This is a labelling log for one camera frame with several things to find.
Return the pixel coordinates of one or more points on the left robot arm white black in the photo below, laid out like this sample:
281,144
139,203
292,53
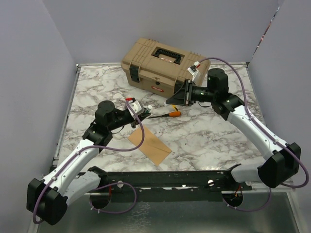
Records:
49,198

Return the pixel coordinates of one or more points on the orange handled screwdriver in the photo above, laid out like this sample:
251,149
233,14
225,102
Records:
171,114

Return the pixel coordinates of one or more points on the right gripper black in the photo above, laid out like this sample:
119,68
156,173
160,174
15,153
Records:
183,96

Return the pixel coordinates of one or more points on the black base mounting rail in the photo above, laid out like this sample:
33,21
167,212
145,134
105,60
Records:
165,186

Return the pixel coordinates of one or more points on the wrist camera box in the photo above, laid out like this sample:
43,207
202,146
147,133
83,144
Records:
134,107
193,70

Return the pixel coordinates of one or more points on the brown paper envelope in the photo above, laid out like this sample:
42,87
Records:
153,148

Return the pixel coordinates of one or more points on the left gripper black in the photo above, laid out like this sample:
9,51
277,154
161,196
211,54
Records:
143,115

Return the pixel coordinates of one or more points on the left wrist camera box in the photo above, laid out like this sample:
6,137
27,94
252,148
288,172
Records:
134,107

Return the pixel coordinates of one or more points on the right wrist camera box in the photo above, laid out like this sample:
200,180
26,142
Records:
193,70

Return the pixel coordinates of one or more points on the green white glue stick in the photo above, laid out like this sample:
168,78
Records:
149,108

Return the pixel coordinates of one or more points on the tan plastic toolbox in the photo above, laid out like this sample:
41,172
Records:
159,68

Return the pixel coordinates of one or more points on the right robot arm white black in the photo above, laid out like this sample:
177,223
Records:
281,158

